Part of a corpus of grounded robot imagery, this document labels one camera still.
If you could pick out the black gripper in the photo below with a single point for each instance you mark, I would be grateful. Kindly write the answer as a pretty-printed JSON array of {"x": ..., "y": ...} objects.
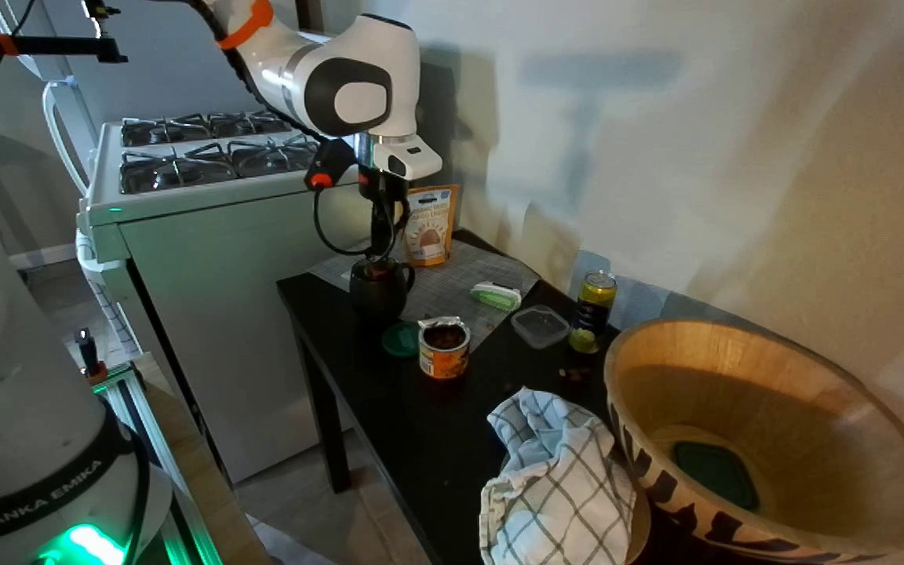
[{"x": 387, "y": 208}]

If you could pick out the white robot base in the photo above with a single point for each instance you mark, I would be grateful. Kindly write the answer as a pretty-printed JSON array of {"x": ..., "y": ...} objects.
[{"x": 76, "y": 486}]

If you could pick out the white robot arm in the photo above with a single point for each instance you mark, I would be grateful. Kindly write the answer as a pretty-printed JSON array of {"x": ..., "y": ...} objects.
[{"x": 357, "y": 91}]

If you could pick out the green round lid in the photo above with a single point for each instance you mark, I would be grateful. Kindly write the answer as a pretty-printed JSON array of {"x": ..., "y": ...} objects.
[{"x": 401, "y": 339}]

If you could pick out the yellow pouch package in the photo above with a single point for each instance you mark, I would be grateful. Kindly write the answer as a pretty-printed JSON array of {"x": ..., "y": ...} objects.
[{"x": 431, "y": 223}]

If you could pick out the orange white paper cup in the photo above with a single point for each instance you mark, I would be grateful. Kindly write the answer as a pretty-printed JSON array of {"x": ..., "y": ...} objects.
[{"x": 445, "y": 346}]

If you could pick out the small white green object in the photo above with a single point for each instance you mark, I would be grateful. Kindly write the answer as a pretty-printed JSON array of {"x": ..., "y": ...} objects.
[{"x": 496, "y": 297}]

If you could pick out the small clear plastic container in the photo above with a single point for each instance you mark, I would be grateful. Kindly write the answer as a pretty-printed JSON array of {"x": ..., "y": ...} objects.
[{"x": 541, "y": 326}]

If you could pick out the white gas stove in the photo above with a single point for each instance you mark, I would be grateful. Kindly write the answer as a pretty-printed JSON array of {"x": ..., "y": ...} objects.
[{"x": 199, "y": 220}]

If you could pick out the black side table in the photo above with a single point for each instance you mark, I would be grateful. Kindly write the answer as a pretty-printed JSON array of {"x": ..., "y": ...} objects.
[{"x": 427, "y": 442}]

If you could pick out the green dish soap bottle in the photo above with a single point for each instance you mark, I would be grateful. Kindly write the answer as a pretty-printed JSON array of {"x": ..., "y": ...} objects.
[{"x": 594, "y": 302}]

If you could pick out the white checkered dish cloth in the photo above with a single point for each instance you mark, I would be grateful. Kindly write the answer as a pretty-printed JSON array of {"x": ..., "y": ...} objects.
[{"x": 561, "y": 495}]

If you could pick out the wooden bowl zebra pattern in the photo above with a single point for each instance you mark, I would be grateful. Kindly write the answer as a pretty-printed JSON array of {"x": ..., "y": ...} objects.
[{"x": 755, "y": 445}]

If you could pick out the dark mug with handle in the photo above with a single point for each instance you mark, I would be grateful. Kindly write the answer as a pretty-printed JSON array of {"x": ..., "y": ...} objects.
[{"x": 381, "y": 287}]

